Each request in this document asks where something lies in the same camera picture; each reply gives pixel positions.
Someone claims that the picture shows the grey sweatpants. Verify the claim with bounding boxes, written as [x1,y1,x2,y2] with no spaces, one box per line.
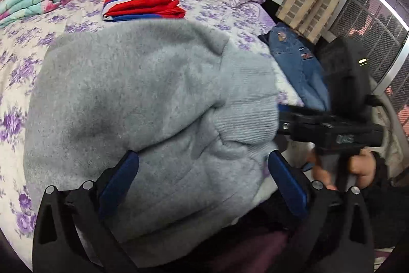
[24,19,278,267]

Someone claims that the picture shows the right hand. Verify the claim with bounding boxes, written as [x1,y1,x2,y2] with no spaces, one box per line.
[306,148,377,191]

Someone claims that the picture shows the metal mesh window grille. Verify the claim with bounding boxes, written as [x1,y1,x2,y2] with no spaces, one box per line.
[328,0,408,134]

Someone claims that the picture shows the red folded garment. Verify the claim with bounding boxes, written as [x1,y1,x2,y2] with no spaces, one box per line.
[101,0,186,22]

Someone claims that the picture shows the blue denim jeans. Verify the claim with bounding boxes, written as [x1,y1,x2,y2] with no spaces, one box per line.
[259,23,331,111]

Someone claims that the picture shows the purple floral bed sheet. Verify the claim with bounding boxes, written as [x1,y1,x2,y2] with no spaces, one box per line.
[1,0,301,267]

